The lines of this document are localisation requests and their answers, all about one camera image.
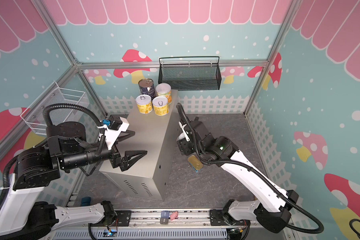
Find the teal small object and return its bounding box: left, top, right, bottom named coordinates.
left=80, top=197, right=92, bottom=207

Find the gold sardine tin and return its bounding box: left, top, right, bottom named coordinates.
left=188, top=155, right=204, bottom=173

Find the pink small object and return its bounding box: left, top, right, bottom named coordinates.
left=169, top=211, right=179, bottom=221

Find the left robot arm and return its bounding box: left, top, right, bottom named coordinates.
left=0, top=103, right=148, bottom=240

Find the grey metal cabinet counter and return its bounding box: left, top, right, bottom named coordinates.
left=98, top=89, right=182, bottom=201

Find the green circuit board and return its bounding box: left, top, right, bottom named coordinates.
left=103, top=230, right=118, bottom=238

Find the dark blue tall can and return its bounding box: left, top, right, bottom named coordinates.
left=138, top=79, right=156, bottom=99

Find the yellow can pull-tab lid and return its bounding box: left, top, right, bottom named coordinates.
left=136, top=95, right=153, bottom=114
left=152, top=96, right=169, bottom=116

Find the grey small block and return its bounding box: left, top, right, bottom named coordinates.
left=160, top=211, right=170, bottom=225

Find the white wire mesh basket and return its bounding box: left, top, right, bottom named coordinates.
left=20, top=82, right=90, bottom=136

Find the yellow can white lid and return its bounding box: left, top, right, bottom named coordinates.
left=155, top=83, right=172, bottom=104

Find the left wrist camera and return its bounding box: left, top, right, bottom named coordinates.
left=102, top=115, right=130, bottom=150

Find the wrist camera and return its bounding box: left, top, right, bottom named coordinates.
left=177, top=121, right=190, bottom=142
left=102, top=115, right=130, bottom=150

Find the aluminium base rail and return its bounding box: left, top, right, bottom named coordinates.
left=45, top=208, right=297, bottom=240

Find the black wire mesh basket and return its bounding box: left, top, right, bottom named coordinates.
left=158, top=56, right=222, bottom=91

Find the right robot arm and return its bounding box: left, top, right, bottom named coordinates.
left=176, top=103, right=324, bottom=234

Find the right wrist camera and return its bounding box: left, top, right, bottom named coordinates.
left=177, top=121, right=190, bottom=142

